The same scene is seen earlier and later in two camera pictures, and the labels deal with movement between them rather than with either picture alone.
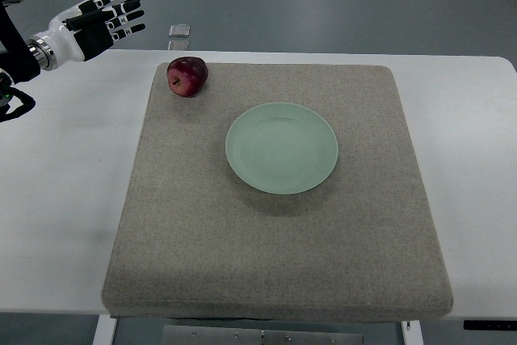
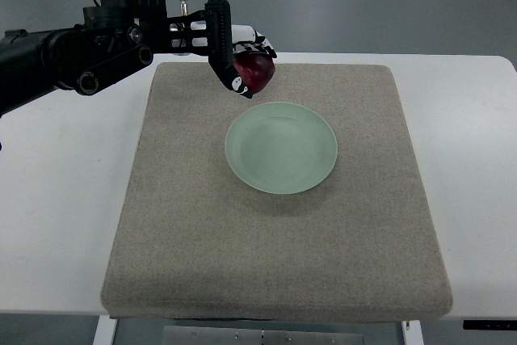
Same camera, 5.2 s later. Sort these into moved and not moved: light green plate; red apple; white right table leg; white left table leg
Moved: red apple
Not moved: white left table leg; light green plate; white right table leg
